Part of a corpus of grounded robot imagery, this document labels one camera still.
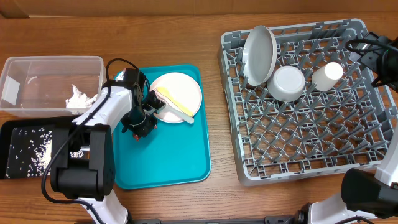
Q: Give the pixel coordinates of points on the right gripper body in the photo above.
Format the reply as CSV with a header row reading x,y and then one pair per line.
x,y
383,59

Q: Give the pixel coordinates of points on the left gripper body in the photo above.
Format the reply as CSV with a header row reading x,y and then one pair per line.
x,y
138,121

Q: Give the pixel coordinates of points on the white paper cup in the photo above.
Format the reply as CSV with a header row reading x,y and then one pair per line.
x,y
327,76

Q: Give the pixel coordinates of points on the white napkin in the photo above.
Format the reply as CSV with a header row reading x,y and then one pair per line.
x,y
79,99

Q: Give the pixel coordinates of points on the small grey bowl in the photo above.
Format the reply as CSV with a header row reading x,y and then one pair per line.
x,y
286,84

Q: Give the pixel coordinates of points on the grey round plate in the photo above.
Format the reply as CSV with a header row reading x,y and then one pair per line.
x,y
259,55

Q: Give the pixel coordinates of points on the red ketchup packet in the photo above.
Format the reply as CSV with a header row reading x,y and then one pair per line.
x,y
136,137

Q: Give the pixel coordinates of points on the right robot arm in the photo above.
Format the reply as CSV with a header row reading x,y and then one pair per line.
x,y
364,196

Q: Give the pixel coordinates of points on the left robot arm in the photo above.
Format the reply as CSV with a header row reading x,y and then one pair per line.
x,y
82,167

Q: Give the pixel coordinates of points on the grey dishwasher rack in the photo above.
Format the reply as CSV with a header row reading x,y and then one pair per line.
x,y
321,133

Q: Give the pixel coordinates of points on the yellow plastic spoon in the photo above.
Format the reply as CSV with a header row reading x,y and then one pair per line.
x,y
163,91

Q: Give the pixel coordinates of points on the white plate with cutlery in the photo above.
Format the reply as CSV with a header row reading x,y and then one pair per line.
x,y
183,89

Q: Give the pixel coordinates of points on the teal plastic tray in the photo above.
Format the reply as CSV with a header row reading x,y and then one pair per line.
x,y
173,153

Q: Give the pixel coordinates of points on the white plastic knife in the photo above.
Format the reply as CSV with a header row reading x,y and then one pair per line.
x,y
183,116

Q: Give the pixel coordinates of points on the clear plastic bin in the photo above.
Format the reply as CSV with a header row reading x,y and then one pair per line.
x,y
37,86

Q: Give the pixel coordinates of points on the white rice pile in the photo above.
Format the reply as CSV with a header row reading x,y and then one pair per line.
x,y
30,151

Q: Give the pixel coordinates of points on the black tray bin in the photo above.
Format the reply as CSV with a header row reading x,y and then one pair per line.
x,y
7,127

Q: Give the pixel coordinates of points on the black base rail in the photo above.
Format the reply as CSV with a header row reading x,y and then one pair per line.
x,y
267,220

